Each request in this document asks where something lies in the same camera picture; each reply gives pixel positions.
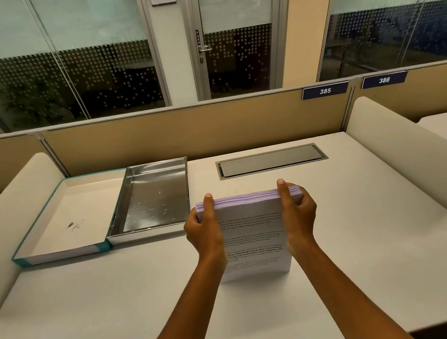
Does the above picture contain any white curved desk divider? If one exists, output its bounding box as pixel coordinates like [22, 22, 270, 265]
[341, 85, 447, 223]
[0, 150, 82, 317]

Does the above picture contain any dotted glass wall panel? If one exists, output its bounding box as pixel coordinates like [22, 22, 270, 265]
[307, 0, 447, 82]
[0, 0, 171, 134]

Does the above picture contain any person's right forearm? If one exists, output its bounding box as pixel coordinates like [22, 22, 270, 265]
[289, 230, 419, 339]

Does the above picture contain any green potted plant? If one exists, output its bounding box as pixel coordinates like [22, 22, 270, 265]
[0, 71, 82, 132]

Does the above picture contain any wide beige partition panel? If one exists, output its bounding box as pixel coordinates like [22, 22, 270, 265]
[38, 80, 362, 181]

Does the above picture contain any person's left hand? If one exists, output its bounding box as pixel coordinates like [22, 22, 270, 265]
[180, 192, 228, 271]

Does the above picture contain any stack of printed paper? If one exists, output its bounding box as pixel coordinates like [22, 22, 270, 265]
[193, 183, 314, 285]

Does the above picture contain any blue number plate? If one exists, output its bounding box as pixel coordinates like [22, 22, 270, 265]
[360, 70, 410, 90]
[300, 81, 351, 102]

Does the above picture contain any grey desk cable hatch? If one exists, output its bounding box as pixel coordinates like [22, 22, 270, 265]
[215, 141, 330, 182]

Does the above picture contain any teal box with silver interior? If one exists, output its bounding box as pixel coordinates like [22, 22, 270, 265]
[1, 157, 199, 269]

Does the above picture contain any person's left forearm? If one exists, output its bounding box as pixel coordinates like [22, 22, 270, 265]
[115, 253, 238, 339]

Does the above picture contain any person's right hand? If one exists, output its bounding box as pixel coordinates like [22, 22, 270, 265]
[276, 175, 323, 256]

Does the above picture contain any glass door with metal frame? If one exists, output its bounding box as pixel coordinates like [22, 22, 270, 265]
[184, 0, 308, 102]

